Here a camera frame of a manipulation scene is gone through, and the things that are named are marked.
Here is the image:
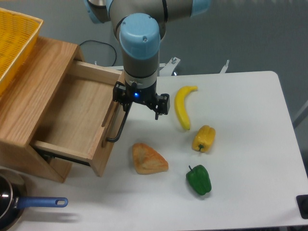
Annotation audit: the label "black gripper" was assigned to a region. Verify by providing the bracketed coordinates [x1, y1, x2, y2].
[113, 81, 170, 120]

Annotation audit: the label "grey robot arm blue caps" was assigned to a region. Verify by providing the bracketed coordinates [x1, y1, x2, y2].
[84, 0, 211, 117]

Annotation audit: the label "wooden drawer cabinet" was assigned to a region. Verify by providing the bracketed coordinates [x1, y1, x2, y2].
[0, 36, 85, 184]

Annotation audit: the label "yellow banana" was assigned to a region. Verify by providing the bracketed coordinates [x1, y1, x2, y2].
[174, 86, 198, 130]

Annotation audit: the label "triangular bread pastry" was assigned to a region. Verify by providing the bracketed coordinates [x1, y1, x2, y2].
[132, 143, 169, 175]

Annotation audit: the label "yellow bell pepper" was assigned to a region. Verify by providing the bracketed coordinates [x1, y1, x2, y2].
[192, 125, 216, 153]

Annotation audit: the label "green bell pepper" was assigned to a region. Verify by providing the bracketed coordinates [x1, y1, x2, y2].
[186, 165, 212, 196]

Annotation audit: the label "yellow plastic basket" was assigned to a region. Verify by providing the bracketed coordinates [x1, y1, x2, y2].
[0, 8, 44, 94]

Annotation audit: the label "black cable on floor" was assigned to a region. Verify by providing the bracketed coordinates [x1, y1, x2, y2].
[78, 39, 117, 67]

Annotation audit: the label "white metal table bracket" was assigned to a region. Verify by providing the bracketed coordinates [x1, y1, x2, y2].
[220, 59, 230, 74]

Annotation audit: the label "blue handled frying pan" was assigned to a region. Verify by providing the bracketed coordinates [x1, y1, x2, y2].
[0, 169, 68, 231]

